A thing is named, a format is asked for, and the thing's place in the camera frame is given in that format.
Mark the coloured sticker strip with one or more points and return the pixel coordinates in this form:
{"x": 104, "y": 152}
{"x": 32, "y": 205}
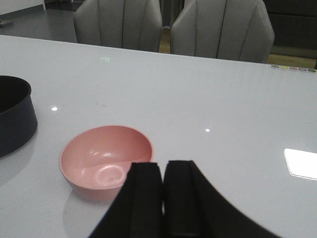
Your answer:
{"x": 292, "y": 68}

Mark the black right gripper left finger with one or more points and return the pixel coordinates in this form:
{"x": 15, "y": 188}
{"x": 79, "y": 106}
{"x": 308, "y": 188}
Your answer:
{"x": 136, "y": 212}

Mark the left grey upholstered chair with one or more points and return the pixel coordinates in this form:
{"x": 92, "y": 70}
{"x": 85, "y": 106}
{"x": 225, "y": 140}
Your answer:
{"x": 127, "y": 24}

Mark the pink bowl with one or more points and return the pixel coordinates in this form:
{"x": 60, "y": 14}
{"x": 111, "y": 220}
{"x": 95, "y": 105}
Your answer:
{"x": 96, "y": 162}

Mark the dark blue saucepan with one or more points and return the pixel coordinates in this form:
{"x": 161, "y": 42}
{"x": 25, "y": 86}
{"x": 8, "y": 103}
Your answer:
{"x": 18, "y": 122}

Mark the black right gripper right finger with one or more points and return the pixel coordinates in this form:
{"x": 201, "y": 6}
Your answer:
{"x": 195, "y": 209}

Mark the right grey upholstered chair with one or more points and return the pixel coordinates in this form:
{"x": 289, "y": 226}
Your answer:
{"x": 223, "y": 29}

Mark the grey upholstered chair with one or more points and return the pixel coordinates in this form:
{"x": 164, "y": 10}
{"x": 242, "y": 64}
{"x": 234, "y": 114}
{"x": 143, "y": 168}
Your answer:
{"x": 127, "y": 24}
{"x": 223, "y": 29}

